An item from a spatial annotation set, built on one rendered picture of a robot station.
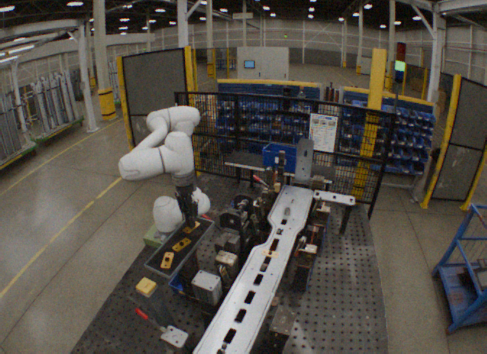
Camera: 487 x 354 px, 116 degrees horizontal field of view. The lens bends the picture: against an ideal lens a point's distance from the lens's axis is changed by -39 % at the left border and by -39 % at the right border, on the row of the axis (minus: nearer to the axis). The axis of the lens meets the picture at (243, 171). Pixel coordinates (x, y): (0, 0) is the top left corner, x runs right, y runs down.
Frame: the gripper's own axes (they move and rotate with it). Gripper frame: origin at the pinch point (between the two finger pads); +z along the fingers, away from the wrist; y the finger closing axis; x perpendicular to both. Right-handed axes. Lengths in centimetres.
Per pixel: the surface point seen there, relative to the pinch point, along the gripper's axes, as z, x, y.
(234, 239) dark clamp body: 12.4, 11.7, 15.8
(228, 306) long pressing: 20.1, -17.1, 32.5
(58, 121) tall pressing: 73, 129, -780
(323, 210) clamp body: 16, 60, 45
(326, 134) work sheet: -9, 120, 26
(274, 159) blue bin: 10, 95, -6
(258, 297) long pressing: 20.2, -6.7, 40.4
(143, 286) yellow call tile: 4.1, -36.7, 8.3
